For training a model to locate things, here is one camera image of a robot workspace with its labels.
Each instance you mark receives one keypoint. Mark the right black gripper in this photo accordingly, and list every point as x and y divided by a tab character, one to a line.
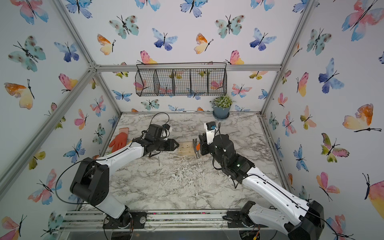
205	146

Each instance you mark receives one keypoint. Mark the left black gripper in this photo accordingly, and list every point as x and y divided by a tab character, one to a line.
171	147

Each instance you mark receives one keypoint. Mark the orange black claw hammer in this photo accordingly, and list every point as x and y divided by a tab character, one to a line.
196	146

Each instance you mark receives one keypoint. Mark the wooden block with nails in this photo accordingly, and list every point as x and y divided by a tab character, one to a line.
186	149

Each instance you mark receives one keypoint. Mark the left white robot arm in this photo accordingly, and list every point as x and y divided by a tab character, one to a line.
92	179

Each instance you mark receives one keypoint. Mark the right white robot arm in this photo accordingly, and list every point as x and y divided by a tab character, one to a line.
292	216

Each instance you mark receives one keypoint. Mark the red work glove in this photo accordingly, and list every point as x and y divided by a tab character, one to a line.
120	140

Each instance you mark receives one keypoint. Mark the potted green plant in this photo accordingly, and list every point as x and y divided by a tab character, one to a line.
221	107

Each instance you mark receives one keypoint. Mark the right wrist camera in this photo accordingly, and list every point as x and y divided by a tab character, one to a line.
210	128

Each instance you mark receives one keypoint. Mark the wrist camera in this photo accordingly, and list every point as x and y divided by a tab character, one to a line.
210	128
167	129

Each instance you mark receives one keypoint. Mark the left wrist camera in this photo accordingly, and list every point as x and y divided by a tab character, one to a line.
167	129

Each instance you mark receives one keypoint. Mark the black wire wall basket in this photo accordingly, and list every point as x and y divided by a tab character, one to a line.
192	80

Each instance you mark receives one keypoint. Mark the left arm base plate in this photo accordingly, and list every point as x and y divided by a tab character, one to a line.
132	220

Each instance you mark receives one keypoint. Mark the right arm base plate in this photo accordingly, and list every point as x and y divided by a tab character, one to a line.
237	219

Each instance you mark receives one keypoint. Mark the aluminium front rail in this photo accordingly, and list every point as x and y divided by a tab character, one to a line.
178	220

